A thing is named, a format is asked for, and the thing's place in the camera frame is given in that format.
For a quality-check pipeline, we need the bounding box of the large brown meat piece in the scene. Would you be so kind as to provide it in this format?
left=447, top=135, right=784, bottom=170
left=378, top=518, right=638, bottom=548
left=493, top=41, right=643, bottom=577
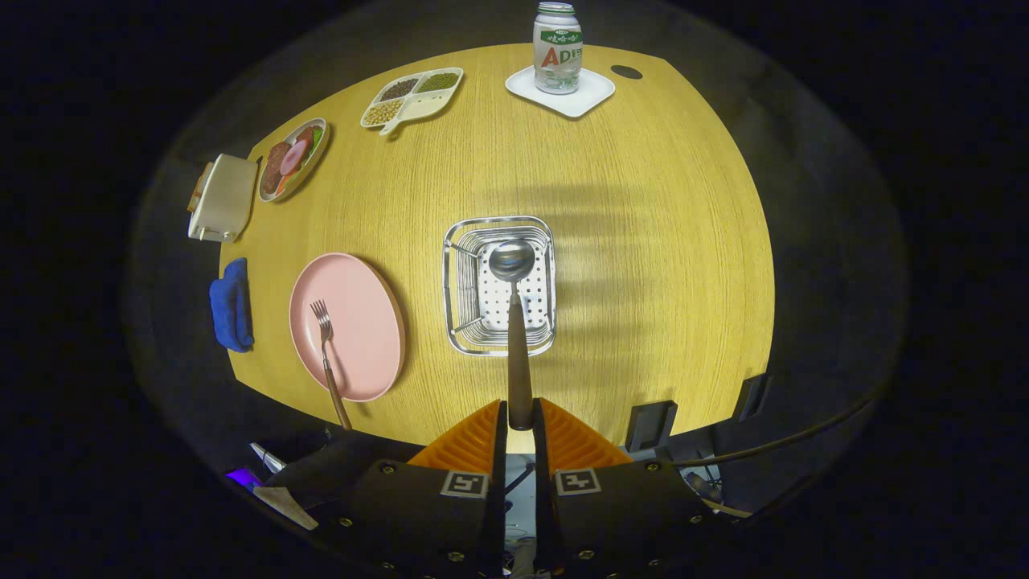
left=264, top=142, right=292, bottom=194

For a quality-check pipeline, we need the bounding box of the black table clamp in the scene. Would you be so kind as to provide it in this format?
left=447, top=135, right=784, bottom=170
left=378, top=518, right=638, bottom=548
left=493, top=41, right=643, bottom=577
left=733, top=372, right=773, bottom=423
left=625, top=400, right=678, bottom=453

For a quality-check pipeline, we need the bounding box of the black cable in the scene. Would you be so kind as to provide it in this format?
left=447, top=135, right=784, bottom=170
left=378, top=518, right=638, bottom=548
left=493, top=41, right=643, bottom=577
left=667, top=398, right=877, bottom=469

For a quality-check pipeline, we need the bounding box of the blue cloth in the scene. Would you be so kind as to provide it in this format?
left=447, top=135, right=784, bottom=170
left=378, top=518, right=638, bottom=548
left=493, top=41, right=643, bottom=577
left=208, top=257, right=256, bottom=354

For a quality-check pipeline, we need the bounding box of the white toaster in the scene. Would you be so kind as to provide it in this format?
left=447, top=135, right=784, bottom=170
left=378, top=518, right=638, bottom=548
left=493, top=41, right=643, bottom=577
left=187, top=154, right=259, bottom=244

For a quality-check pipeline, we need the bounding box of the wooden-handled metal spoon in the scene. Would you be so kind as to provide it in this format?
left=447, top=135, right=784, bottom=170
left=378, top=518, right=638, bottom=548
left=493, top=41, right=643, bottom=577
left=489, top=240, right=537, bottom=432

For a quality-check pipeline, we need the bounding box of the white square coaster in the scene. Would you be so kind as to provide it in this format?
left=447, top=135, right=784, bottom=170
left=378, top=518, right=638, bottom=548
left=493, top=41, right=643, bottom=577
left=505, top=66, right=617, bottom=120

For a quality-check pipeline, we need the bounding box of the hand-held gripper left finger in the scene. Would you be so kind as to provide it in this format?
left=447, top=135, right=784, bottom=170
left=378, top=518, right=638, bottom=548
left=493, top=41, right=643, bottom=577
left=318, top=400, right=509, bottom=579

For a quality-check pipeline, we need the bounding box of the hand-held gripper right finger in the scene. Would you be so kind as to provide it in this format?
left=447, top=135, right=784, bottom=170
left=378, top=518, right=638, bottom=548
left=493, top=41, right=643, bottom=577
left=532, top=398, right=720, bottom=579

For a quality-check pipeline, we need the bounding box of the toast slice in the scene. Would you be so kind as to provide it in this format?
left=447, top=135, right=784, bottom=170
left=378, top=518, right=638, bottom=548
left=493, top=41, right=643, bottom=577
left=187, top=163, right=213, bottom=214

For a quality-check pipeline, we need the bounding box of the white divided tray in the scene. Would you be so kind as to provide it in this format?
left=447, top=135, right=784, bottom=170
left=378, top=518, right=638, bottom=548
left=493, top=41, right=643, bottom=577
left=360, top=67, right=465, bottom=137

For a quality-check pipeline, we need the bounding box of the oval white food plate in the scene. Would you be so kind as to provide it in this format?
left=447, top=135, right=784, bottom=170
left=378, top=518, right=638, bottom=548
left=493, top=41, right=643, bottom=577
left=257, top=117, right=330, bottom=203

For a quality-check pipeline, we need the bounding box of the wooden-handled metal fork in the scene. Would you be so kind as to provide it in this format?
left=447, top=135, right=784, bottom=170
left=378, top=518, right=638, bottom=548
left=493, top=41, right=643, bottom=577
left=310, top=300, right=353, bottom=431

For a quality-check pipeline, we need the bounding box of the pink round plate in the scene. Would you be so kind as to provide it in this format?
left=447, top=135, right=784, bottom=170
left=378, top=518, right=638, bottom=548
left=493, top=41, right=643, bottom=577
left=289, top=253, right=407, bottom=403

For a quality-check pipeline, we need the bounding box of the white drink bottle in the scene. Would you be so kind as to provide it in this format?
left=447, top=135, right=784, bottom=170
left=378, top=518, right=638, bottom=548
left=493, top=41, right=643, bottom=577
left=533, top=2, right=583, bottom=96

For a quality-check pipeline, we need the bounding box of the black backdrop cloth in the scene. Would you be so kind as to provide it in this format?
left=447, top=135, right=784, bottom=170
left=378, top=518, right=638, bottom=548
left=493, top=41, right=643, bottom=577
left=121, top=0, right=909, bottom=483

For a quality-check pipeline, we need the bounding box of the metal wire basket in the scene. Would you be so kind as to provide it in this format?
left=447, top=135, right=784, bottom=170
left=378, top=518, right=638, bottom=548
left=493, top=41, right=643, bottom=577
left=442, top=216, right=558, bottom=357

